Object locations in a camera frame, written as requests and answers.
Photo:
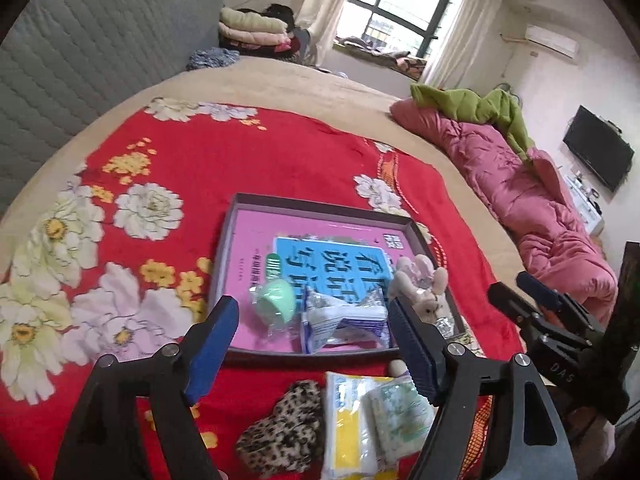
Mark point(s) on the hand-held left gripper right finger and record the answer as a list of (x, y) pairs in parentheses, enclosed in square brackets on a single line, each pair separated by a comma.
[(415, 355)]

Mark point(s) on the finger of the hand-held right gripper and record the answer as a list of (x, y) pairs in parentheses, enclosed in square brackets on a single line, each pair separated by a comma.
[(510, 305), (540, 292)]

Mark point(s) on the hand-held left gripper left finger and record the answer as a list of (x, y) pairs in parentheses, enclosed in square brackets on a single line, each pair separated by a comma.
[(210, 355)]

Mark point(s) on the peach makeup sponge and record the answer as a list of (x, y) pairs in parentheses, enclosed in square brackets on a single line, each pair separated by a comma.
[(398, 367)]

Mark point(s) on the silver foil wrapper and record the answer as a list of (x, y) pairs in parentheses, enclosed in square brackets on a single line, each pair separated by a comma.
[(447, 327)]

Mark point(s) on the beige plush rabbit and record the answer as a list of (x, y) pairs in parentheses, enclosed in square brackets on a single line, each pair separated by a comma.
[(425, 300)]

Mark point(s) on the green tissue pack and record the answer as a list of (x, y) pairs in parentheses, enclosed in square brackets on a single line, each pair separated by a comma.
[(395, 415)]

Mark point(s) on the blue and white packet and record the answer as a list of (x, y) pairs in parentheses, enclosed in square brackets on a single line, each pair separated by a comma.
[(345, 325)]

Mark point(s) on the green makeup sponge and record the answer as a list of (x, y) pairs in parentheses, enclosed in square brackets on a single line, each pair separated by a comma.
[(277, 300)]

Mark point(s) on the yellow and white packet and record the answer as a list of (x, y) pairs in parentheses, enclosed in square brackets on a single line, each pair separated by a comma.
[(345, 425)]

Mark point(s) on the leopard print scrunchie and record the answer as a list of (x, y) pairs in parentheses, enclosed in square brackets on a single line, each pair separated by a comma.
[(285, 430)]

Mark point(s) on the dark cardboard box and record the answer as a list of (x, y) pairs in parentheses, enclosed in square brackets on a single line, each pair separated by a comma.
[(320, 208)]

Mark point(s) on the white cabinet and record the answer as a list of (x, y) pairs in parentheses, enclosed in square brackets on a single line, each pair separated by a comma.
[(587, 205)]

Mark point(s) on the pink book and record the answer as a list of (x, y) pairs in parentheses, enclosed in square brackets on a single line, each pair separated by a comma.
[(250, 240)]

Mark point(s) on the pink quilt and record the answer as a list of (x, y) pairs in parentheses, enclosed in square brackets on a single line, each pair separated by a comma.
[(480, 160)]

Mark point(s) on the black television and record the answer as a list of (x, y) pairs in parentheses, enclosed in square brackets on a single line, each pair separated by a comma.
[(597, 147)]

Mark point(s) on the green garment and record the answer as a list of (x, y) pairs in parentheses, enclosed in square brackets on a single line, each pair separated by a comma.
[(470, 102)]

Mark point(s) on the red floral blanket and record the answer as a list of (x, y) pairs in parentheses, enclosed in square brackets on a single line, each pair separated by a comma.
[(280, 160)]

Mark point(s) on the white air conditioner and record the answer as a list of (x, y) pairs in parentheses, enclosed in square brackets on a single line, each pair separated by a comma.
[(550, 40)]

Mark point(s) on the cream curtain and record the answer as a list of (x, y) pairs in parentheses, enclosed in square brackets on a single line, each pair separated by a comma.
[(460, 45), (325, 10)]

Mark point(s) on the windowsill bedding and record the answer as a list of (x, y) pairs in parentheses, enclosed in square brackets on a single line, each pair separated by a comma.
[(400, 62)]

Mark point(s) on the beige bed sheet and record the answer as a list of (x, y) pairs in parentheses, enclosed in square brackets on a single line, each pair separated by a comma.
[(300, 85)]

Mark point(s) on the blue patterned cloth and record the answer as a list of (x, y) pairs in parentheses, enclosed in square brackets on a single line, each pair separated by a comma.
[(212, 58)]

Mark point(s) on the dark framed window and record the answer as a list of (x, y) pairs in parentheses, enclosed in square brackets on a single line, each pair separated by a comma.
[(400, 5)]

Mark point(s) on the cream folded blanket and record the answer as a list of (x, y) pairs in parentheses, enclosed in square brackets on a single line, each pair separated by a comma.
[(250, 19)]

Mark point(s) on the grey quilted headboard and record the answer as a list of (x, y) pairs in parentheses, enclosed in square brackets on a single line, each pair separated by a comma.
[(100, 35)]

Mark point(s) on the dark clothes pile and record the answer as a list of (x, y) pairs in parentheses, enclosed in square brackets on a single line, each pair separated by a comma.
[(280, 11)]

